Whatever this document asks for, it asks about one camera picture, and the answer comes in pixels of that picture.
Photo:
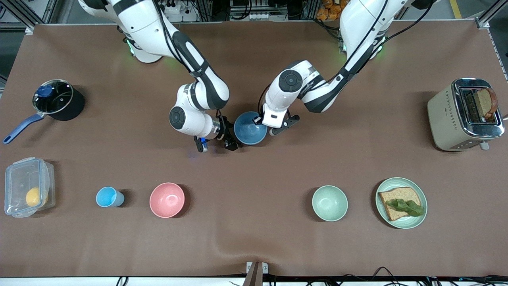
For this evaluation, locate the blue bowl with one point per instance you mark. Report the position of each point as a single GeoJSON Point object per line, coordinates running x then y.
{"type": "Point", "coordinates": [248, 131]}

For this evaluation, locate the blue cup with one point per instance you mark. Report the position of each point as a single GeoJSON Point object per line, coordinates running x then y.
{"type": "Point", "coordinates": [106, 196]}

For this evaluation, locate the brown table cloth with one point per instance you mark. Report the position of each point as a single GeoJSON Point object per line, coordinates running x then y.
{"type": "Point", "coordinates": [254, 178]}

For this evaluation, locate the yellow lemon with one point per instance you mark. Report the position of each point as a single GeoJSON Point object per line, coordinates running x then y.
{"type": "Point", "coordinates": [33, 196]}

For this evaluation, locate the brown bread slice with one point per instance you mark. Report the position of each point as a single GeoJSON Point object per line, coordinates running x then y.
{"type": "Point", "coordinates": [393, 198]}

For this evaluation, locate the toast slice in toaster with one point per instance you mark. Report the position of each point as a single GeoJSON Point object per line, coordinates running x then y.
{"type": "Point", "coordinates": [486, 103]}

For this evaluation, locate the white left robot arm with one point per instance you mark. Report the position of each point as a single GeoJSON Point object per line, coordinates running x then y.
{"type": "Point", "coordinates": [357, 24]}

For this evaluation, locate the metal table clamp bracket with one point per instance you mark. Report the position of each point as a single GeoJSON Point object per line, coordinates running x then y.
{"type": "Point", "coordinates": [249, 267]}

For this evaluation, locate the white electrical box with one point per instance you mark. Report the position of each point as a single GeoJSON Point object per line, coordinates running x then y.
{"type": "Point", "coordinates": [252, 16]}

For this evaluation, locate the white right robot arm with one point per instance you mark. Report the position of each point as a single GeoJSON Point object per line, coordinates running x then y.
{"type": "Point", "coordinates": [139, 28]}

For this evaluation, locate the glass lid blue knob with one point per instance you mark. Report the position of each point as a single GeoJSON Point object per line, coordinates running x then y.
{"type": "Point", "coordinates": [55, 99]}

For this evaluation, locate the light green plate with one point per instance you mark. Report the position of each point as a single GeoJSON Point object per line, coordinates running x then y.
{"type": "Point", "coordinates": [401, 222]}

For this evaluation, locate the beige chrome toaster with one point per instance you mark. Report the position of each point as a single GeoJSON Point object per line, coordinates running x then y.
{"type": "Point", "coordinates": [444, 119]}

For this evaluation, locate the clear plastic lidded container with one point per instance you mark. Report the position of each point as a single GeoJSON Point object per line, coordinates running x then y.
{"type": "Point", "coordinates": [18, 178]}

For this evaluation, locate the aluminium frame profile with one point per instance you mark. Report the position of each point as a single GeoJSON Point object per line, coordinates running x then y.
{"type": "Point", "coordinates": [494, 10]}

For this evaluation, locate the white power strip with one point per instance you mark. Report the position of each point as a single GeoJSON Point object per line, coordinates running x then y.
{"type": "Point", "coordinates": [174, 8]}

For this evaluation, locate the light green bowl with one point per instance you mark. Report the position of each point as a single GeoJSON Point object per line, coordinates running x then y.
{"type": "Point", "coordinates": [329, 202]}

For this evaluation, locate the bag of orange buns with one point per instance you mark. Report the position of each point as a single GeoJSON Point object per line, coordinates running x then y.
{"type": "Point", "coordinates": [327, 12]}

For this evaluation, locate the green lettuce leaf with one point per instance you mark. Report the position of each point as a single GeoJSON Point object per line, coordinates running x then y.
{"type": "Point", "coordinates": [405, 206]}

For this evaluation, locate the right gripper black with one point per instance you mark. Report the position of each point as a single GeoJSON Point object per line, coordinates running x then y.
{"type": "Point", "coordinates": [224, 131]}

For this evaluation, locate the pink bowl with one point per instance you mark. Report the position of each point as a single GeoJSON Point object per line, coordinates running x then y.
{"type": "Point", "coordinates": [166, 200]}

